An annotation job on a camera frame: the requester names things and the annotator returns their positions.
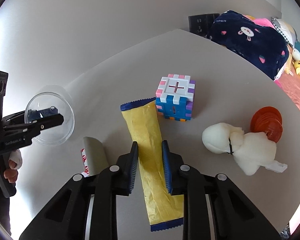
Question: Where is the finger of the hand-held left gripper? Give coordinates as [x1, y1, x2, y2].
[2, 106, 60, 123]
[1, 113, 65, 140]

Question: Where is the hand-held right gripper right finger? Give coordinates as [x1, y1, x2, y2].
[161, 140, 282, 240]

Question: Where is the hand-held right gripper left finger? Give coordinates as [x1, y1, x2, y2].
[19, 141, 140, 240]

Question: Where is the clear plastic cup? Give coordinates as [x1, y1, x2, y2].
[24, 85, 75, 145]

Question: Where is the yellow snack wrapper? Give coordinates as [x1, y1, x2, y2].
[120, 97, 185, 233]

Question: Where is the person's left hand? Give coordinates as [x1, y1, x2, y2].
[0, 150, 23, 188]

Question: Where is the red white printed wrapper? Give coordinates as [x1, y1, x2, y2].
[80, 148, 91, 177]

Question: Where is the colourful puzzle cube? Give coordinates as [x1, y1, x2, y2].
[155, 74, 196, 123]

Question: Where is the white plush toy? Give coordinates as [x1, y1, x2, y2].
[202, 122, 288, 176]

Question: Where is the red plastic lid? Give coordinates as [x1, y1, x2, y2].
[250, 106, 283, 143]

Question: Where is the pink bed sheet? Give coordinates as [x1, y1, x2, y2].
[274, 70, 300, 127]

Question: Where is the navy rabbit print blanket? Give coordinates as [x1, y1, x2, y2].
[206, 10, 290, 81]

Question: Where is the pink plush toy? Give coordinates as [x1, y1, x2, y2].
[244, 15, 274, 28]

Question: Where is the checkered pillow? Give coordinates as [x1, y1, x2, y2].
[272, 17, 298, 47]

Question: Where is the black wall socket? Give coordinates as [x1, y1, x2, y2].
[188, 13, 220, 34]

